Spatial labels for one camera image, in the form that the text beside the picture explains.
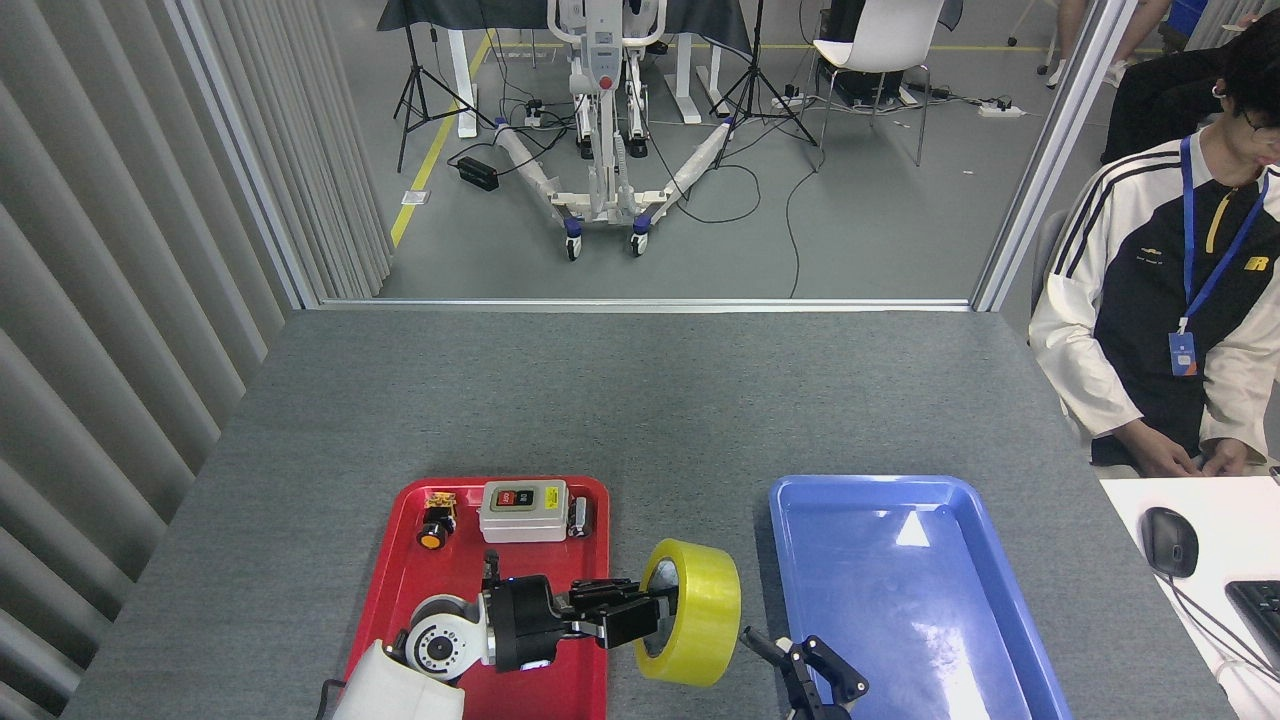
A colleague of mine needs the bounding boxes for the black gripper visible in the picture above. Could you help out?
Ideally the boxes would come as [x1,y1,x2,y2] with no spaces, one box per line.
[485,575,814,717]

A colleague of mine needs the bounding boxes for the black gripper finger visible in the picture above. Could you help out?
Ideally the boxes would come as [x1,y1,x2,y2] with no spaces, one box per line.
[800,636,869,713]

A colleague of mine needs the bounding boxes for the yellow tape roll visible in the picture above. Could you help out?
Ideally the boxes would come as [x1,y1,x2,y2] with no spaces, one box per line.
[634,538,742,688]

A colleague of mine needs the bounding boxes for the person's right hand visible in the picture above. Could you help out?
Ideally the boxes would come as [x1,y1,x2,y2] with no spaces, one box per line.
[1138,438,1198,479]

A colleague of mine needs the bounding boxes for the person's left hand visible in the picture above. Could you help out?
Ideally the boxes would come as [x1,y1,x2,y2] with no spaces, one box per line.
[1200,438,1253,479]

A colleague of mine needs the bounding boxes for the blue plastic tray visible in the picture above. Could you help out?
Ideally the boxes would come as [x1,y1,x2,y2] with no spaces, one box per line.
[768,474,1076,720]

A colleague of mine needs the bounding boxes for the red plastic tray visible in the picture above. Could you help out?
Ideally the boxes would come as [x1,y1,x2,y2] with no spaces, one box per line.
[340,475,609,720]

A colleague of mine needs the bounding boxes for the black orange push button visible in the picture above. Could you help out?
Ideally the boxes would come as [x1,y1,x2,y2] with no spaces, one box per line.
[417,491,458,550]

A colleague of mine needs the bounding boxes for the black computer mouse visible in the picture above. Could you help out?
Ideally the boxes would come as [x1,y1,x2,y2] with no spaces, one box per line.
[1142,507,1199,579]

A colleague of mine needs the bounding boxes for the white desk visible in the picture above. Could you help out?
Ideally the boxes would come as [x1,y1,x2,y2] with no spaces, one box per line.
[1100,477,1280,720]

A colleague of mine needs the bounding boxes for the black keyboard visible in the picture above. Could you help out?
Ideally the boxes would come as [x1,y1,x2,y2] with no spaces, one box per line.
[1225,580,1280,669]

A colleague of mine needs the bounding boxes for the white stand on wheels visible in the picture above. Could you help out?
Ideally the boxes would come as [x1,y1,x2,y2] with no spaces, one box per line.
[493,0,739,263]

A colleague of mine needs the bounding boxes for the black tripod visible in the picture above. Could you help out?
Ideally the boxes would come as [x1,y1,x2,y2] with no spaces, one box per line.
[393,0,496,173]
[712,0,819,171]

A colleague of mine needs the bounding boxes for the white chair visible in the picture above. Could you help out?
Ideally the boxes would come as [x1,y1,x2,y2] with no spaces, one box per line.
[810,0,946,168]

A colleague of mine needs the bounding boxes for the person standing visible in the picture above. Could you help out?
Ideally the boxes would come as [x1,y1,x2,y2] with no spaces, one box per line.
[1045,0,1171,89]

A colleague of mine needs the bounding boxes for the grey push button switch box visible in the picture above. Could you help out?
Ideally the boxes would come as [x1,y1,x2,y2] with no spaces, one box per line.
[478,480,569,543]

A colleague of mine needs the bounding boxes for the silver frame rail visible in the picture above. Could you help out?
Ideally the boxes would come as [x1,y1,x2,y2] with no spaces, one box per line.
[318,297,973,313]

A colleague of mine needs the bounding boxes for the black mouse cable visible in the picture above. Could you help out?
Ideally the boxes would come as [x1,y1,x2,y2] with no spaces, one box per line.
[1163,572,1280,686]

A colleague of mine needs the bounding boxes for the black floor cable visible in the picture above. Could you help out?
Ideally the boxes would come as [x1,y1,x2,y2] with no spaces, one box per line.
[783,140,829,299]

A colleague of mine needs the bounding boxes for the blue lanyard with badge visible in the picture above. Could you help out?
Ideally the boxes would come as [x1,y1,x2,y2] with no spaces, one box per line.
[1168,135,1271,379]

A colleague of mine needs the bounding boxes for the silver post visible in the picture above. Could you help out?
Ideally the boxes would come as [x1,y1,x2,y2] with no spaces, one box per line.
[165,0,321,311]
[970,0,1141,313]

